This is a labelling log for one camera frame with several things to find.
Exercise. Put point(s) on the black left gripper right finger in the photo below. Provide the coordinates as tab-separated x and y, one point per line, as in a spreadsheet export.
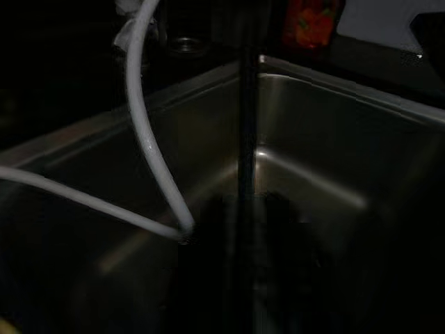
285	278

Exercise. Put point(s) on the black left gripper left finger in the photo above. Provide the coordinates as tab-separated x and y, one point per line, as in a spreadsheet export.
212	278

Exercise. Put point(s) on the stainless steel sink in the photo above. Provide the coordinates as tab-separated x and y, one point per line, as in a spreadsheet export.
330	139

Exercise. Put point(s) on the round metal countertop fitting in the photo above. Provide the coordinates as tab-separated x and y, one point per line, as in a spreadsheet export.
184	45

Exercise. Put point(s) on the peach soap bottle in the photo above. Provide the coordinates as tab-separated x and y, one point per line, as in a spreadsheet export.
309	24

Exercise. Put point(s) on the white tie on faucet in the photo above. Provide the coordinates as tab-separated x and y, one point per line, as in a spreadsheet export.
127	31

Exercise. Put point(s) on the white cutting board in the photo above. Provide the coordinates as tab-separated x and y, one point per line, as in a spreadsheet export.
375	17

